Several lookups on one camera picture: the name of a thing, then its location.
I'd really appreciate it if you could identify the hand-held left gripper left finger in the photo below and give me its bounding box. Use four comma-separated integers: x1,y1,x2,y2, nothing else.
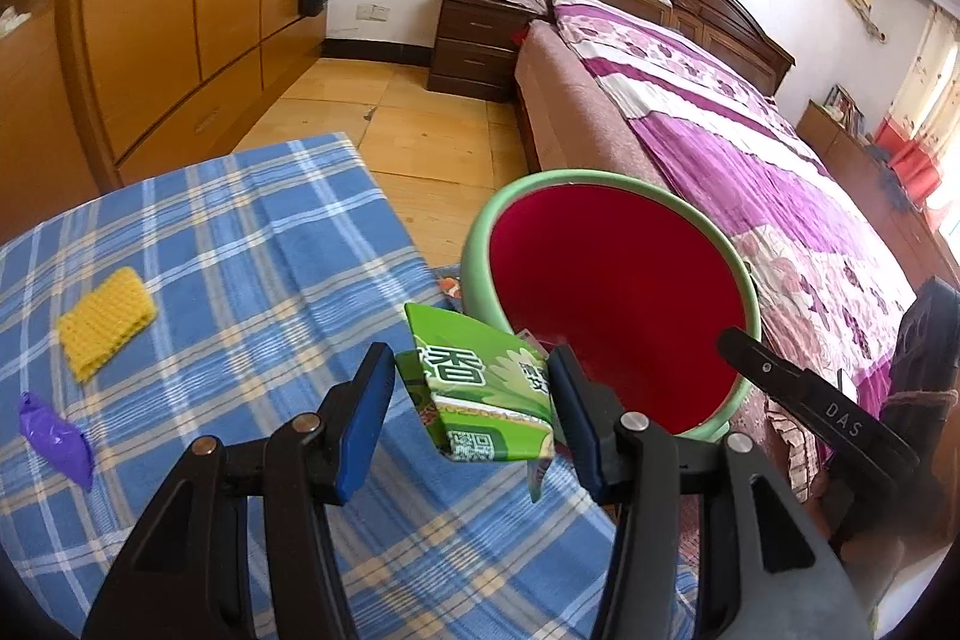
81,346,396,640

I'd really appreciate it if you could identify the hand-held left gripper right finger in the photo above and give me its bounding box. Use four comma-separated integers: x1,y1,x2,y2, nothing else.
550,346,875,640

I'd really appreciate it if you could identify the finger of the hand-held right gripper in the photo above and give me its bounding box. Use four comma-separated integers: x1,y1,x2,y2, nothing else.
889,276,960,395
716,326,920,480

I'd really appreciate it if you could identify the green snack packet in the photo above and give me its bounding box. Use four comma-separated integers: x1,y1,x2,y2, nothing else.
394,302,557,504

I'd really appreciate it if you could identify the green and red bucket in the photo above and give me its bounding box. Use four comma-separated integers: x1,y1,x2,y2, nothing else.
459,169,764,442

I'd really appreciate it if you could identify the dark blue cloth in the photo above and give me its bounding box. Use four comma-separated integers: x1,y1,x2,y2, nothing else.
874,156,920,210

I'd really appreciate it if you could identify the low wooden cabinet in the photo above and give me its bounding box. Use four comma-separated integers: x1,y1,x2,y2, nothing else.
796,100,960,289

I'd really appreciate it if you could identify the blue plaid cloth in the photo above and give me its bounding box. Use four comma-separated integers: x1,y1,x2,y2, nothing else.
0,131,698,640

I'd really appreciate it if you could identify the floral curtain with red hem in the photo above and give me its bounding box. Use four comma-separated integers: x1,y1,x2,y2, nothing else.
874,6,960,229

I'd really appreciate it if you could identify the row of books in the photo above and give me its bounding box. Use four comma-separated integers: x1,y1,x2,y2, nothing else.
823,85,865,139

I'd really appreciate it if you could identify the purple floral blanket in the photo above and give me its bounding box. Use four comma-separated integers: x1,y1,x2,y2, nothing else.
551,0,920,416

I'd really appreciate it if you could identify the yellow ribbed sponge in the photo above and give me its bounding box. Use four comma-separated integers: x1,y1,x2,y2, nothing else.
56,267,158,384

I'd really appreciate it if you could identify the purple plastic packet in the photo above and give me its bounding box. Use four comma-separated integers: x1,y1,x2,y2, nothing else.
19,391,95,492

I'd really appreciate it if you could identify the wooden bed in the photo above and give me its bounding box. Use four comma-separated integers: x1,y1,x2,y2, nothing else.
511,0,960,461

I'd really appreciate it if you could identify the dark wooden nightstand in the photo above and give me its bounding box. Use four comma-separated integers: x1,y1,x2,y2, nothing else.
427,0,545,103

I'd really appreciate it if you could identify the purple floral pillow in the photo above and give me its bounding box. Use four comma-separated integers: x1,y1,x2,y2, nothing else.
551,0,676,41

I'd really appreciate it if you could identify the light wooden wardrobe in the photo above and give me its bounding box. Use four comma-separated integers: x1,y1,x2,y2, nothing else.
0,0,353,229

